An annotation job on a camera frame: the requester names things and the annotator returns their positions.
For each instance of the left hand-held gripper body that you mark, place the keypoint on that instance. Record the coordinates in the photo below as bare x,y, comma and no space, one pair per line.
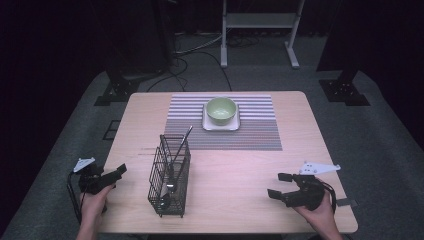
90,181

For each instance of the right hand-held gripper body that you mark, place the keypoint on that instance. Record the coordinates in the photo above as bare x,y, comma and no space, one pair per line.
308,190

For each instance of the person's left hand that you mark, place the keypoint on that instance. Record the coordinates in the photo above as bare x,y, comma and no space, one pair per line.
93,205

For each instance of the person's right hand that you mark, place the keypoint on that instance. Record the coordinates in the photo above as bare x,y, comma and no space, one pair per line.
320,215

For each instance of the black tape strip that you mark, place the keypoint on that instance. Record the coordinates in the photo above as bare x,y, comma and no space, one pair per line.
346,202

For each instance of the striped placemat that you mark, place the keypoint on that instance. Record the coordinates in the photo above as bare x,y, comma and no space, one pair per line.
256,133

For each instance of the silver metal spoon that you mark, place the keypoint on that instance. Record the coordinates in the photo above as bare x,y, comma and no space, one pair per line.
171,186

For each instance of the black stand base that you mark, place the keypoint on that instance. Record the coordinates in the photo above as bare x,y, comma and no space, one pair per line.
116,90
345,90

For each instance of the green bowl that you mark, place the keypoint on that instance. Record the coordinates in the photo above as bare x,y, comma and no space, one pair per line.
221,110

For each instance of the white square plate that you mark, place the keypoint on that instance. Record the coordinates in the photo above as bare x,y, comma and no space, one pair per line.
208,126

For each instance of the white metal stand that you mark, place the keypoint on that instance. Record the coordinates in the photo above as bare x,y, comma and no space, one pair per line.
260,20

